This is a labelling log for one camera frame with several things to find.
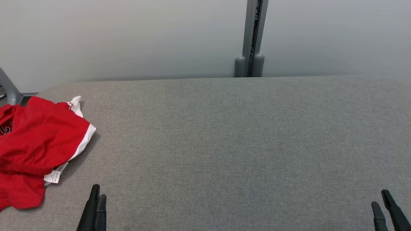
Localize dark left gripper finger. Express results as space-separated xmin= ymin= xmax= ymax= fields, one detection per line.
xmin=76 ymin=184 xmax=101 ymax=231
xmin=95 ymin=194 xmax=107 ymax=231

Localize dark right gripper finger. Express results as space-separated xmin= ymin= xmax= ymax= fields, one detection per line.
xmin=381 ymin=190 xmax=411 ymax=231
xmin=372 ymin=201 xmax=389 ymax=231

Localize red shorts with white stripe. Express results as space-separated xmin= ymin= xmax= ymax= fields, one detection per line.
xmin=0 ymin=96 xmax=97 ymax=185

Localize red white basketball jersey shirt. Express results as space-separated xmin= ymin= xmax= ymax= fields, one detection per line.
xmin=0 ymin=96 xmax=84 ymax=212

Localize grey fabric padded surface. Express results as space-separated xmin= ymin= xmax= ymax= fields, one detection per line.
xmin=0 ymin=75 xmax=411 ymax=231

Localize grey metal frame leg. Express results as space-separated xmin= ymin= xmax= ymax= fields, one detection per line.
xmin=0 ymin=67 xmax=23 ymax=106

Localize grey metal vertical post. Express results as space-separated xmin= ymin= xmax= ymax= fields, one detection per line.
xmin=241 ymin=0 xmax=269 ymax=77

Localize black cables inside post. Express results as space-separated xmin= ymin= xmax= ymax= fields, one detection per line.
xmin=252 ymin=0 xmax=263 ymax=56

